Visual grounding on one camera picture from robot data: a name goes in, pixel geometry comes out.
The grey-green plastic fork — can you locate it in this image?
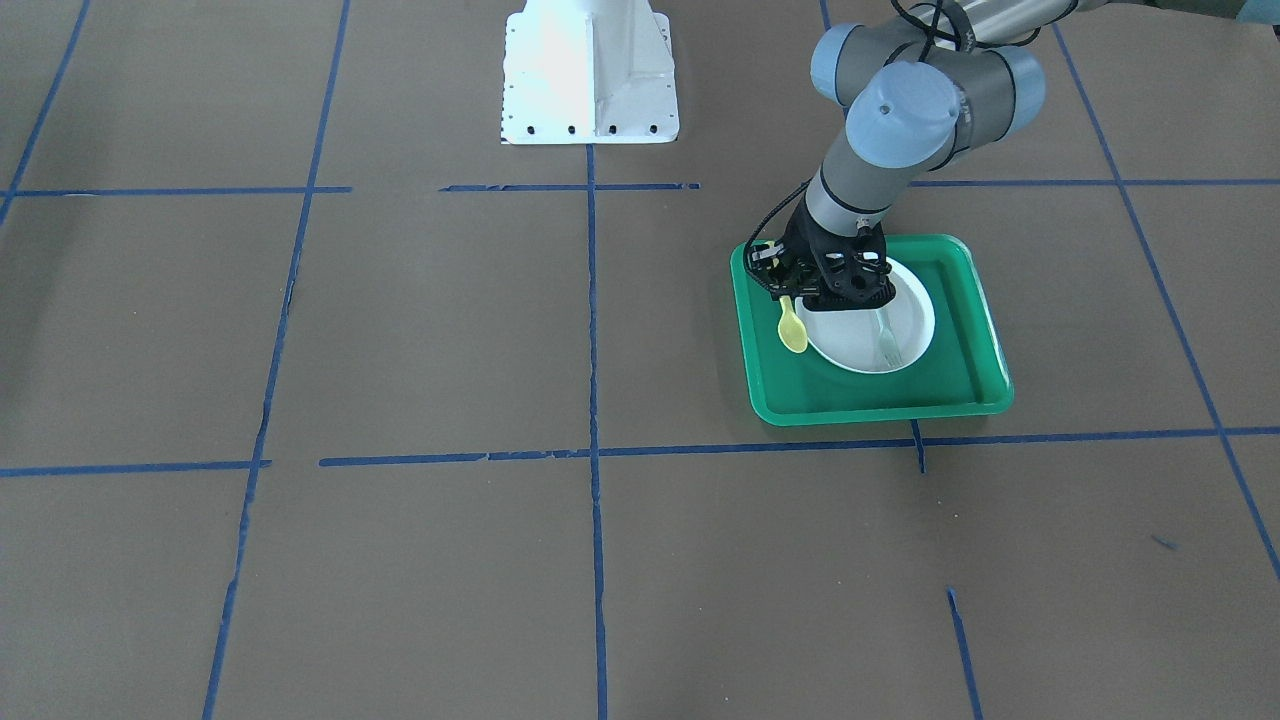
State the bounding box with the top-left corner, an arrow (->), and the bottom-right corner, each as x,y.
876,306 -> 904,372

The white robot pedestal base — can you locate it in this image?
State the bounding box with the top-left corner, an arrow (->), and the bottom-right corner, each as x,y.
500,1 -> 680,145

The green plastic tray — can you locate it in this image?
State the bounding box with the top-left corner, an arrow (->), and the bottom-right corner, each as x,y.
730,234 -> 1014,427

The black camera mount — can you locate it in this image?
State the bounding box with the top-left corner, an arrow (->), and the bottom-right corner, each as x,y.
806,224 -> 897,313

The white round plate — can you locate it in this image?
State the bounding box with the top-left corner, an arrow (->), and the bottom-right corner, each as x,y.
794,260 -> 936,374

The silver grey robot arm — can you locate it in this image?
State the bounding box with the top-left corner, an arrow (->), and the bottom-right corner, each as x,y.
741,1 -> 1097,311

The yellow plastic spoon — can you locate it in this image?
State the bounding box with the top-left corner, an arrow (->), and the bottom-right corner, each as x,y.
777,295 -> 809,354

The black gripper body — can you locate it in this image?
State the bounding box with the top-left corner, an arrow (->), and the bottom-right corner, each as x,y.
780,205 -> 860,301

